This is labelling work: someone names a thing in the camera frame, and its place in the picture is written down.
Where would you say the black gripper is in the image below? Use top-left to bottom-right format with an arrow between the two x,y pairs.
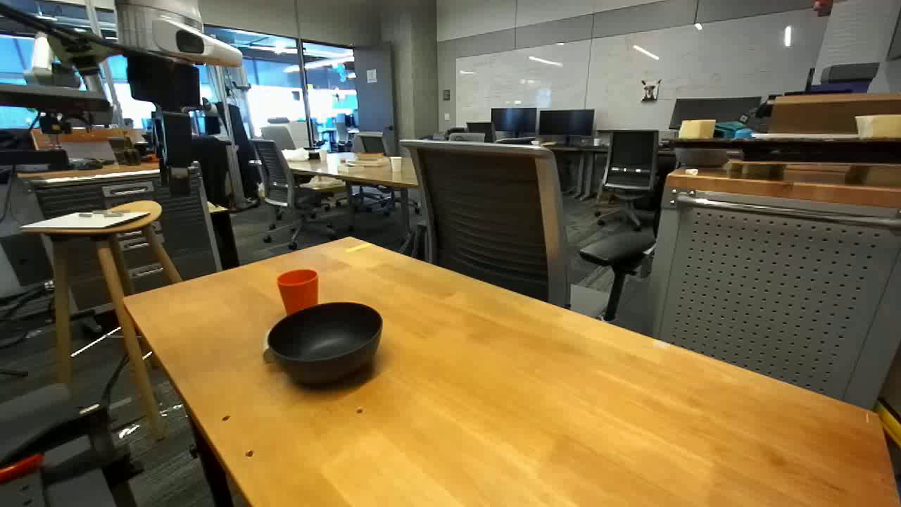
125,50 -> 202,181

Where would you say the orange plastic cup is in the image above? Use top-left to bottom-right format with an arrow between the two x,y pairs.
275,266 -> 322,317

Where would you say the black bowl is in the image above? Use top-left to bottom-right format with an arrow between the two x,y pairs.
265,302 -> 385,389

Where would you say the grey rolling office chair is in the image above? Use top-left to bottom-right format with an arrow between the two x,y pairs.
249,137 -> 351,248

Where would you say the round wooden stool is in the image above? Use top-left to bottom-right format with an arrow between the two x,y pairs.
19,197 -> 187,438

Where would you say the long wooden desk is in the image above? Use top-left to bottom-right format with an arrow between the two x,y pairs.
282,150 -> 422,193

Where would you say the grey door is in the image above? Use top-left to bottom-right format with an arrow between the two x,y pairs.
351,43 -> 401,135

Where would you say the black swivel chair seat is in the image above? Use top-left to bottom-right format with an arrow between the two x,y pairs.
577,226 -> 660,324

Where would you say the black office chair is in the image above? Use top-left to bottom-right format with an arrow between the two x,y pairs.
595,127 -> 664,230

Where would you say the yellow foam block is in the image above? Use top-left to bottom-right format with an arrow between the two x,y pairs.
677,114 -> 717,143
854,112 -> 901,140

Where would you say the wide black computer monitor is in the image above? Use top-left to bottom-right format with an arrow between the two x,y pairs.
667,92 -> 765,133

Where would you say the brown wooden box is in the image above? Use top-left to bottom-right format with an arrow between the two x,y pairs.
765,90 -> 901,135

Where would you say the red handled clamp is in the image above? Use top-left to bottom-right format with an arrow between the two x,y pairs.
0,451 -> 49,488

